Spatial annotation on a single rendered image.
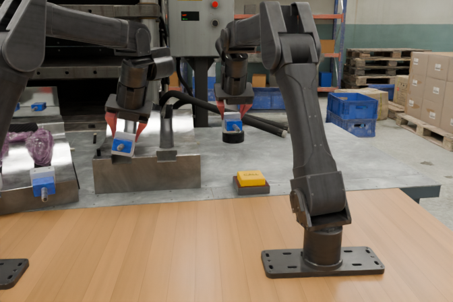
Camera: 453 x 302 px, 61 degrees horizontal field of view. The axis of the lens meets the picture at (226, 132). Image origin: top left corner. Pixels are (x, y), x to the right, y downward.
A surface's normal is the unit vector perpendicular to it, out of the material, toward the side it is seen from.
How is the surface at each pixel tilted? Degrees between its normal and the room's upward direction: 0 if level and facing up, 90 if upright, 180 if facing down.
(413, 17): 90
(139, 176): 90
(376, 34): 90
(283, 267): 0
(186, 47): 90
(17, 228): 0
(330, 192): 62
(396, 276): 0
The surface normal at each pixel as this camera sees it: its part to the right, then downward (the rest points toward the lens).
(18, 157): 0.21, -0.74
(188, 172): 0.15, 0.26
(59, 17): 0.91, 0.08
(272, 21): 0.27, -0.33
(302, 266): 0.00, -0.97
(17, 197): 0.44, 0.23
